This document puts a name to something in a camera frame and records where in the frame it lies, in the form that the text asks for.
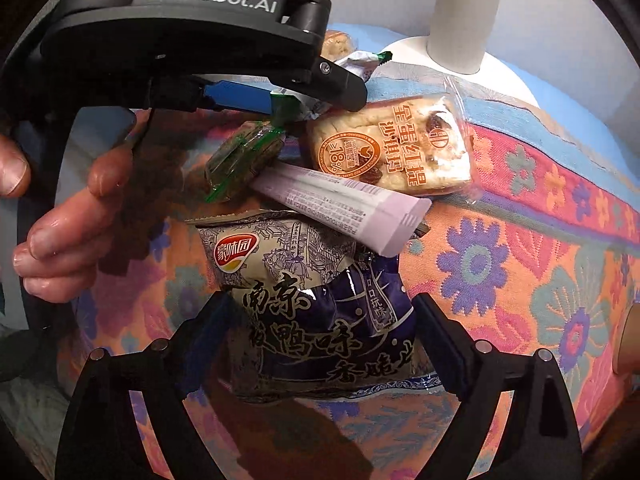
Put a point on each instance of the large blue-white chip bag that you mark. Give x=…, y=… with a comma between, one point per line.
x=310, y=310

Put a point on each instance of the white sachet with green end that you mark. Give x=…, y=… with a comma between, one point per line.
x=360, y=65

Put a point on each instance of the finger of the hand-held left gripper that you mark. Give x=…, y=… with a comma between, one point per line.
x=240, y=97
x=340, y=87

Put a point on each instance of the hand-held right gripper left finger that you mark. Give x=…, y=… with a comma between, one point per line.
x=210, y=332

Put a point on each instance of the green-wrapped cake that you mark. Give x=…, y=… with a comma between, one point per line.
x=240, y=155

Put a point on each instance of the floral woven cloth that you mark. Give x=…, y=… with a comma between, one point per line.
x=525, y=260

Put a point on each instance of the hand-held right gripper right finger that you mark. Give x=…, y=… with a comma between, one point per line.
x=440, y=345

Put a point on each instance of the pink stick packet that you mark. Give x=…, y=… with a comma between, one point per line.
x=340, y=200

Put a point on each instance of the person's left hand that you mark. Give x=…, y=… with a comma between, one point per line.
x=75, y=230

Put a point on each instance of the orange-print egg cake packet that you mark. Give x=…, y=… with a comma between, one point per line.
x=390, y=145

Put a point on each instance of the clear-wrapped brown cake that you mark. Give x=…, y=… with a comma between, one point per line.
x=335, y=42

